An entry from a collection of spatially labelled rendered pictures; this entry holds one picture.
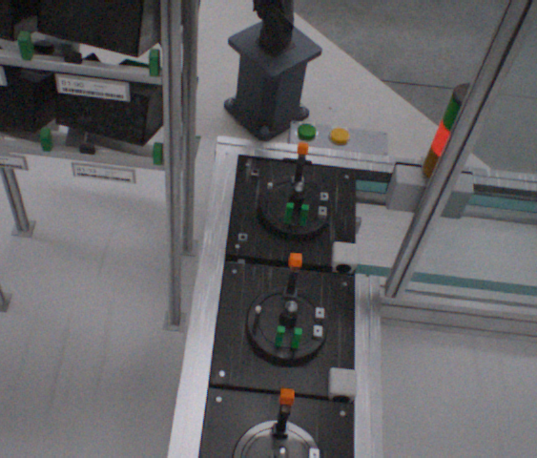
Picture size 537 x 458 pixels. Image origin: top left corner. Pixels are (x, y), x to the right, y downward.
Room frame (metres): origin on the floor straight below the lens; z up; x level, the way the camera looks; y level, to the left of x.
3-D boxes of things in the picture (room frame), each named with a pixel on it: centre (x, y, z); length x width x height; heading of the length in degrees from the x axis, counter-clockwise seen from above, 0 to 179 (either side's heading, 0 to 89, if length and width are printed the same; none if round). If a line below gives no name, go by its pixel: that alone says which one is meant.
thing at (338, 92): (1.20, 0.08, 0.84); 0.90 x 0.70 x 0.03; 49
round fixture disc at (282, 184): (0.88, -0.04, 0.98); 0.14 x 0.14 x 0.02
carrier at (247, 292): (0.62, -0.06, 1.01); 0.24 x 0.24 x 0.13; 3
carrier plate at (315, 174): (0.88, -0.04, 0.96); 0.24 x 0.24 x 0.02; 3
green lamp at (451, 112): (0.77, -0.24, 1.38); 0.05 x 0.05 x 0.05
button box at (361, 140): (1.10, -0.11, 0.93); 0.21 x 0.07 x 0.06; 93
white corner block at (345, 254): (0.79, -0.15, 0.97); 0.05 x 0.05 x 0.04; 3
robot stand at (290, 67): (1.24, 0.05, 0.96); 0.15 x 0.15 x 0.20; 49
